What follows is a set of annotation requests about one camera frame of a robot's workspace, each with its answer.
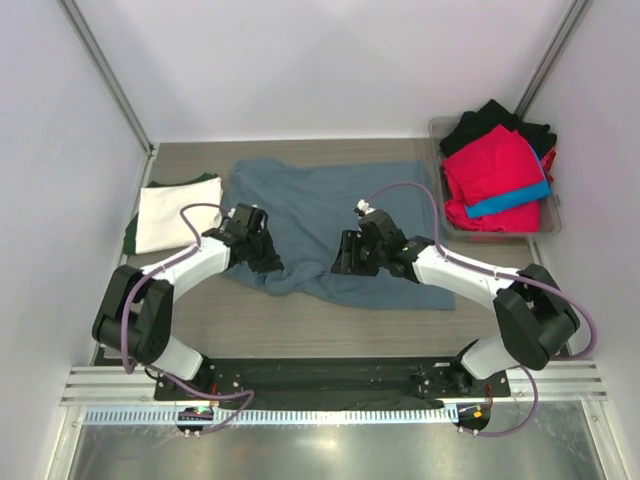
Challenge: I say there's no grey blue t shirt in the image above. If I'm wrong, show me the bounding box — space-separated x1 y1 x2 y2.
223 159 455 311

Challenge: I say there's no bright blue t shirt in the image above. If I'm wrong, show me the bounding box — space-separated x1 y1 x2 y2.
463 139 550 218

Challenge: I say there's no left aluminium frame post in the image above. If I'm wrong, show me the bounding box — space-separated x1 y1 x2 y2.
57 0 156 157

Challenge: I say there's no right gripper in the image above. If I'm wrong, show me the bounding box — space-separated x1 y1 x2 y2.
332 230 387 276

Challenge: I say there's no aluminium front rail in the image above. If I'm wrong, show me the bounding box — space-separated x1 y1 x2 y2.
60 360 608 407

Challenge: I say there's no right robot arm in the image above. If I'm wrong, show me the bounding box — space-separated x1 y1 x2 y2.
331 210 580 396

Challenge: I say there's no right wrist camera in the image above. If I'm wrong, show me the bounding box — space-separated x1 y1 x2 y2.
354 200 375 217

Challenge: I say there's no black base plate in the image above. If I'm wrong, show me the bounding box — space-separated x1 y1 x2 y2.
152 357 511 412

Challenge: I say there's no red t shirt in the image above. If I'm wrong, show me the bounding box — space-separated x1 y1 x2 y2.
442 125 556 233

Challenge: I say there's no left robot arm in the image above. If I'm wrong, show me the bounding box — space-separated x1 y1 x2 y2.
92 203 283 399

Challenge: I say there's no black t shirt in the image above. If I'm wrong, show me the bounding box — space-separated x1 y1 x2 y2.
439 99 557 157

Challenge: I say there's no right aluminium frame post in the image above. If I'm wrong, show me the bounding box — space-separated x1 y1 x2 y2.
515 0 593 118

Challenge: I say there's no aluminium frame post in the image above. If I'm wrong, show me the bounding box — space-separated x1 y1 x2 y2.
57 0 156 157
515 0 593 118

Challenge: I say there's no grey plastic bin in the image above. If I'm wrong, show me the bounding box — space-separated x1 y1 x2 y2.
427 116 562 243

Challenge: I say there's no folded white t shirt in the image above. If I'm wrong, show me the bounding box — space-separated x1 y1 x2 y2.
136 176 223 255

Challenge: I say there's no slotted cable duct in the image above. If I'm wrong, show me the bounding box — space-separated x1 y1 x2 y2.
83 404 458 426

